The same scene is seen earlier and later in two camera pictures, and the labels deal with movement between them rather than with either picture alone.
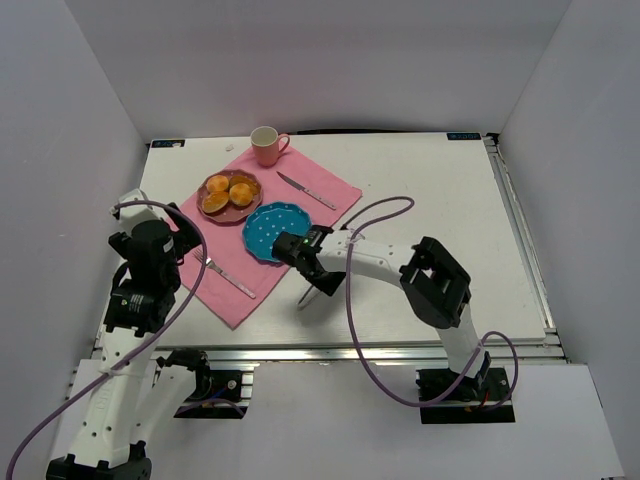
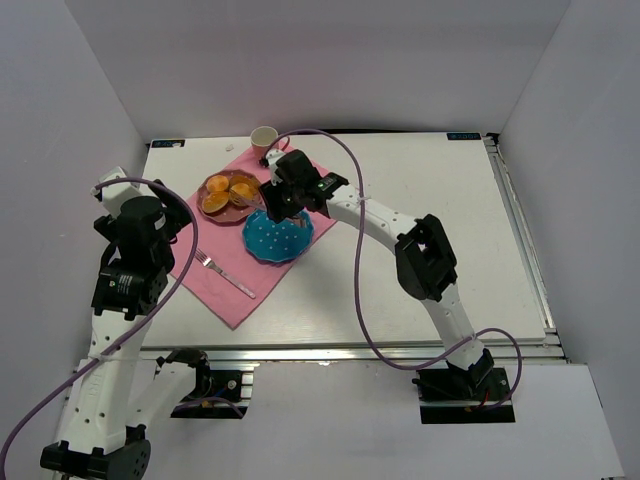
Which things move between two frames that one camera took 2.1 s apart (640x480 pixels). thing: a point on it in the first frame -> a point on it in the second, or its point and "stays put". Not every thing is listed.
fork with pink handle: [198, 254] stays put
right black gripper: [316, 272] -> [279, 203]
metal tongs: [311, 293] -> [295, 219]
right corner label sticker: [464, 136] stays put
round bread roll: [217, 183] stays put
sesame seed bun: [215, 201] stays put
